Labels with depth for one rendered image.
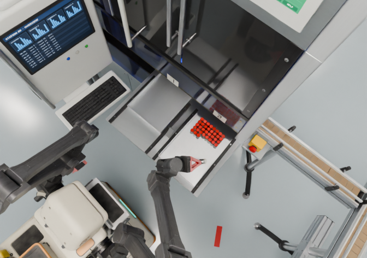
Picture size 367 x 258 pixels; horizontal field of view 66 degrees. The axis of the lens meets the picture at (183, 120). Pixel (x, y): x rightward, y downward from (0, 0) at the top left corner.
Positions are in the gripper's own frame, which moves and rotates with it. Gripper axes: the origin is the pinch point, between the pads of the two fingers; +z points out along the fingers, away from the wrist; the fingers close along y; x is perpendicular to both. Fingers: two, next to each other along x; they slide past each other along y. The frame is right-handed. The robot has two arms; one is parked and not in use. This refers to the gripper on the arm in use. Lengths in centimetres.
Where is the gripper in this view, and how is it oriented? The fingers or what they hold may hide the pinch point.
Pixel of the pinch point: (198, 162)
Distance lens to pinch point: 128.5
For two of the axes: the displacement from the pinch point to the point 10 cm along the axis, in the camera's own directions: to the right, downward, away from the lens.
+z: 8.5, 0.0, 5.3
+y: 5.3, -0.5, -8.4
